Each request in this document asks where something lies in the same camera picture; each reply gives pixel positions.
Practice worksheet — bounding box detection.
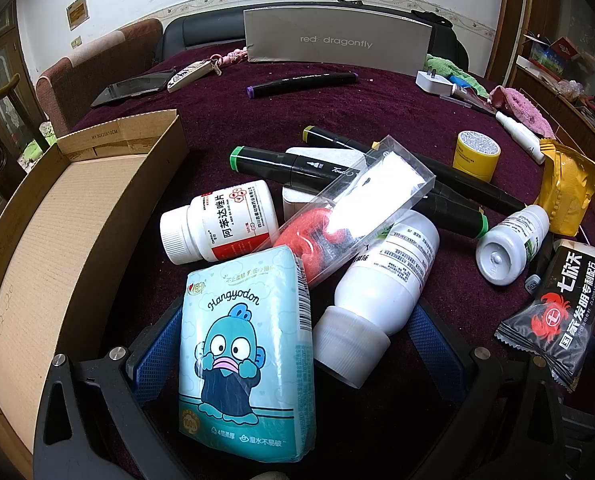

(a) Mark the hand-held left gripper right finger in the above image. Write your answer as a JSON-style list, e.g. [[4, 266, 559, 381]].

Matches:
[[407, 302, 565, 480]]

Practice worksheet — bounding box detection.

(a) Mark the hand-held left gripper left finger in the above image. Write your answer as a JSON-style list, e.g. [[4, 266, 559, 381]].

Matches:
[[32, 305, 191, 480]]

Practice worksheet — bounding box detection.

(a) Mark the large white plastic bottle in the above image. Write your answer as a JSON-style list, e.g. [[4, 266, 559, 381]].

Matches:
[[311, 209, 441, 390]]

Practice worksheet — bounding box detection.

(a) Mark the blue cartoon tissue pack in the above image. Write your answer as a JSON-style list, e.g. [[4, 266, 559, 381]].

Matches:
[[178, 245, 314, 463]]

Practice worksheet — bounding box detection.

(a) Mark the small white bottle green label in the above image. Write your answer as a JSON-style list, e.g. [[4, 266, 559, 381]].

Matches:
[[475, 204, 551, 287]]

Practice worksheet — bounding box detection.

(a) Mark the black crab snack packet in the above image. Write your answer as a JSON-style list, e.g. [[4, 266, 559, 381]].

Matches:
[[494, 239, 595, 393]]

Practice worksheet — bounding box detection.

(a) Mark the white pill bottle red label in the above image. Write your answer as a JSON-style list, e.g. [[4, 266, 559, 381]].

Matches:
[[159, 180, 280, 266]]

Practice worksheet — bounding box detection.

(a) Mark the brown cardboard box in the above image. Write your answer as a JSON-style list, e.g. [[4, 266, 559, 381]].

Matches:
[[0, 108, 191, 480]]

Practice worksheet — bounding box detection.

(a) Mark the clear plastic box red sponge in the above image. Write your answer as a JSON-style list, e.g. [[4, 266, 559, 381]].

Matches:
[[252, 135, 437, 288]]

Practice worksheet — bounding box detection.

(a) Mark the black marker yellow-green cap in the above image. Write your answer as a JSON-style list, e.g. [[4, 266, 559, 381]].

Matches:
[[301, 125, 527, 215]]

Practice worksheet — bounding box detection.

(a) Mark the yellow tape roll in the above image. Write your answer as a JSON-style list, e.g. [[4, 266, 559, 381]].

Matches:
[[451, 130, 502, 183]]

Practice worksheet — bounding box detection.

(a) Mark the white square power adapter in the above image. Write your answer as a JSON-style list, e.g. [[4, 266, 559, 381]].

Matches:
[[282, 146, 373, 221]]

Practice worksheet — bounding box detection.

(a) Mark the yellow foil packet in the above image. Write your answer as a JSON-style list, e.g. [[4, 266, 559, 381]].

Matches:
[[533, 138, 595, 237]]

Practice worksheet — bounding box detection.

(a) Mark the black marker green cap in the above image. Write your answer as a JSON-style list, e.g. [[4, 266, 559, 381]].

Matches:
[[229, 145, 489, 239]]

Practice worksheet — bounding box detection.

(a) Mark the white tube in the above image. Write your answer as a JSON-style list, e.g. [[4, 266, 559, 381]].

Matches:
[[495, 110, 547, 165]]

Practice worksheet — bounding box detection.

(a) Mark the green floral blanket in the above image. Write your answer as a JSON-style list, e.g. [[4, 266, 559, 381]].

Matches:
[[22, 122, 58, 161]]

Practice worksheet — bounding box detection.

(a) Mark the dark red pen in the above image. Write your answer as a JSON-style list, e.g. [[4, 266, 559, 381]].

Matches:
[[450, 85, 498, 113]]

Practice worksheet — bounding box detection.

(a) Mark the pink knitted cloth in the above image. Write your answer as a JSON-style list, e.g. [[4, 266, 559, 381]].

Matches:
[[488, 85, 555, 140]]

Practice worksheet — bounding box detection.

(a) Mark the wooden sideboard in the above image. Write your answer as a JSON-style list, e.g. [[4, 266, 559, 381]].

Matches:
[[507, 35, 595, 171]]

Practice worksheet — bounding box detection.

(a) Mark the white charger plug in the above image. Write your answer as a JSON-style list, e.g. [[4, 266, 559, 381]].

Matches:
[[415, 70, 453, 97]]

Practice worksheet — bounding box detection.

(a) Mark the black smartphone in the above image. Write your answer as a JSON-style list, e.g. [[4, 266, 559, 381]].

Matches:
[[90, 69, 177, 108]]

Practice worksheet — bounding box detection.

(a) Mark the white car key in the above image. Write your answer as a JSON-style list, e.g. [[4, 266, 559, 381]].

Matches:
[[166, 58, 213, 93]]

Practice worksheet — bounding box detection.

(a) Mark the green cloth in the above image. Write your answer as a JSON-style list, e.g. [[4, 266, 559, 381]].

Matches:
[[424, 53, 488, 93]]

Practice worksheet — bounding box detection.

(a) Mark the black marker purple cap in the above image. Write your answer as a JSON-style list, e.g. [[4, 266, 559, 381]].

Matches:
[[246, 72, 361, 100]]

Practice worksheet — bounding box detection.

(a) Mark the brown armchair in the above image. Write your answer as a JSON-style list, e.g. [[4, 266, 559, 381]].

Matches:
[[35, 18, 163, 136]]

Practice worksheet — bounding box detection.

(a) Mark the black leather sofa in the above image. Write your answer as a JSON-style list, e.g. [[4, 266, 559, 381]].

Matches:
[[162, 9, 471, 73]]

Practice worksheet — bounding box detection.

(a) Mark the grey shoe box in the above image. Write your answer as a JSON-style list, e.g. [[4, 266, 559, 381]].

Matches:
[[242, 7, 434, 65]]

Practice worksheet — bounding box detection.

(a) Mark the pink braided keychain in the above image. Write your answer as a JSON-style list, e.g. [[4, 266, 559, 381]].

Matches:
[[210, 46, 249, 73]]

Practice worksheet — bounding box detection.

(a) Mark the wooden door frame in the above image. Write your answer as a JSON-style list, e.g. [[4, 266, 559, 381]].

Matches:
[[487, 0, 528, 92]]

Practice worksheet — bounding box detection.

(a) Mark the gold wall plaque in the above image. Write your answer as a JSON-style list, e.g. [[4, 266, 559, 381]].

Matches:
[[66, 0, 89, 32]]

